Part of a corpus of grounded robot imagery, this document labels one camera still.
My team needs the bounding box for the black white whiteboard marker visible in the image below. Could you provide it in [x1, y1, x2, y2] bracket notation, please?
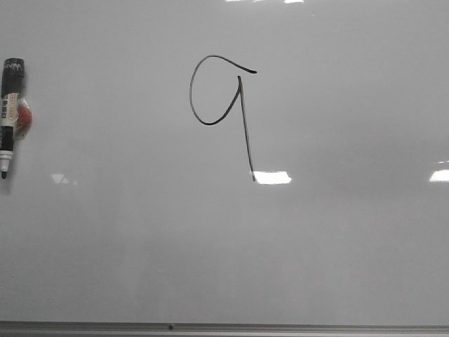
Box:
[1, 58, 25, 179]

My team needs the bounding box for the white whiteboard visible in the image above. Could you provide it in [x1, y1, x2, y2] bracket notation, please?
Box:
[1, 1, 448, 336]

